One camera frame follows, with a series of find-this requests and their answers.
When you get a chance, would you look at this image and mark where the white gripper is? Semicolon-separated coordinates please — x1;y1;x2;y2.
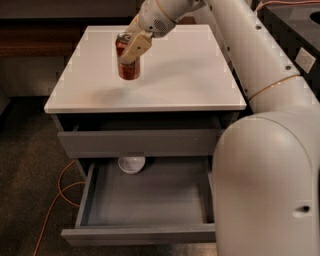
119;0;180;64

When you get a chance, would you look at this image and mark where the red coke can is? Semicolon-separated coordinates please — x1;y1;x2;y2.
115;32;140;80

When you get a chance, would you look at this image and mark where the grey drawer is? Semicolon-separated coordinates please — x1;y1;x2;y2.
62;157;215;246
58;117;224;158

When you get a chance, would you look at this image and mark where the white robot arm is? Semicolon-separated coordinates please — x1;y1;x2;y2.
121;0;320;256

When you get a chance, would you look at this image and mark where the grey drawer cabinet white top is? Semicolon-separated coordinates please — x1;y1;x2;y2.
44;24;248;178

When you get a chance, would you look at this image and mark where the grey top drawer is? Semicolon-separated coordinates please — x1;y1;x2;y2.
58;117;224;158

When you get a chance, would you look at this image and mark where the dark wooden bench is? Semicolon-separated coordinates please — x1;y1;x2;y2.
0;16;197;58

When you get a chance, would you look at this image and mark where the white bowl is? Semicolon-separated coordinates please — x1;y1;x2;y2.
118;157;146;175

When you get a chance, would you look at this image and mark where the black cabinet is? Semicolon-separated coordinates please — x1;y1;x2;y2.
257;0;320;100

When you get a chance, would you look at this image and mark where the white label on cabinet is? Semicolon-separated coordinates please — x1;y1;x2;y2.
295;47;316;73

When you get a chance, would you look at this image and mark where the orange cable on floor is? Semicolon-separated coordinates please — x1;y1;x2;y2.
32;159;88;256

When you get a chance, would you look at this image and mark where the orange cable at wall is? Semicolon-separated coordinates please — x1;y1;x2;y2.
253;0;320;11

